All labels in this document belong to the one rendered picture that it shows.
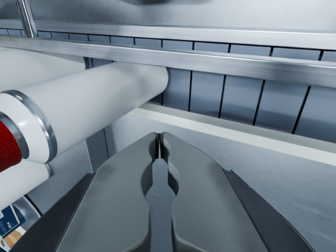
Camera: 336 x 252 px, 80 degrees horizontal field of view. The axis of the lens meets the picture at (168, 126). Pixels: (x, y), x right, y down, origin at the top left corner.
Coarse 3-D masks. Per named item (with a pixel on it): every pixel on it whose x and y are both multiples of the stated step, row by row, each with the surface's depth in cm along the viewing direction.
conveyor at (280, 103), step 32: (0, 32) 36; (96, 64) 29; (160, 96) 26; (192, 96) 24; (224, 96) 22; (256, 96) 21; (288, 96) 20; (320, 96) 18; (288, 128) 21; (320, 128) 19
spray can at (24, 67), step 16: (16, 48) 23; (0, 64) 21; (16, 64) 22; (32, 64) 23; (48, 64) 25; (64, 64) 26; (80, 64) 29; (0, 80) 21; (16, 80) 22; (32, 80) 23
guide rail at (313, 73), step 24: (24, 48) 22; (48, 48) 20; (72, 48) 19; (96, 48) 17; (120, 48) 16; (144, 48) 15; (168, 48) 15; (216, 72) 14; (240, 72) 13; (264, 72) 12; (288, 72) 12; (312, 72) 11
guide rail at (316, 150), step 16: (144, 112) 24; (160, 112) 23; (176, 112) 23; (192, 112) 23; (192, 128) 22; (208, 128) 21; (224, 128) 20; (240, 128) 20; (256, 128) 20; (256, 144) 19; (272, 144) 19; (288, 144) 18; (304, 144) 18; (320, 144) 18; (320, 160) 17
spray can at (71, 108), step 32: (128, 64) 19; (0, 96) 12; (32, 96) 12; (64, 96) 13; (96, 96) 15; (128, 96) 18; (0, 128) 11; (32, 128) 12; (64, 128) 13; (96, 128) 16; (0, 160) 11; (32, 160) 13
